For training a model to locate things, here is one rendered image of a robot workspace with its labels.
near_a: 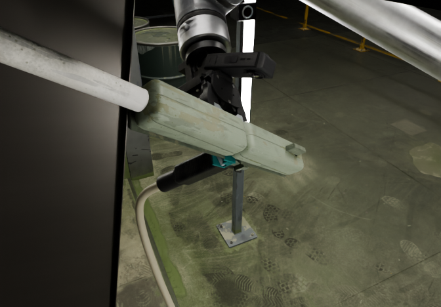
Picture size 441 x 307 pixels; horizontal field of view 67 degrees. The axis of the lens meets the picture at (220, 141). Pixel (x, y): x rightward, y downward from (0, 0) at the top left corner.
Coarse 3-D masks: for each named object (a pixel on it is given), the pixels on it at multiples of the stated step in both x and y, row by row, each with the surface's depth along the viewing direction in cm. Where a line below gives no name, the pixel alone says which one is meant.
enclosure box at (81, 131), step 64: (0, 0) 41; (64, 0) 44; (128, 0) 48; (384, 0) 13; (0, 64) 45; (128, 64) 51; (0, 128) 48; (64, 128) 52; (0, 192) 53; (64, 192) 58; (0, 256) 58; (64, 256) 64
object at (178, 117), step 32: (0, 32) 23; (32, 64) 25; (64, 64) 27; (96, 96) 30; (128, 96) 31; (160, 96) 33; (192, 96) 37; (160, 128) 34; (192, 128) 36; (224, 128) 40; (256, 128) 46; (192, 160) 52; (256, 160) 46; (288, 160) 50
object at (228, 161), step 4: (212, 156) 46; (216, 156) 47; (228, 156) 46; (212, 160) 46; (216, 160) 47; (224, 160) 45; (228, 160) 45; (232, 160) 46; (212, 164) 46; (216, 164) 46; (224, 164) 46; (228, 164) 47
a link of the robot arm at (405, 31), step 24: (312, 0) 63; (336, 0) 61; (360, 0) 60; (360, 24) 62; (384, 24) 60; (408, 24) 59; (432, 24) 59; (384, 48) 64; (408, 48) 60; (432, 48) 59; (432, 72) 62
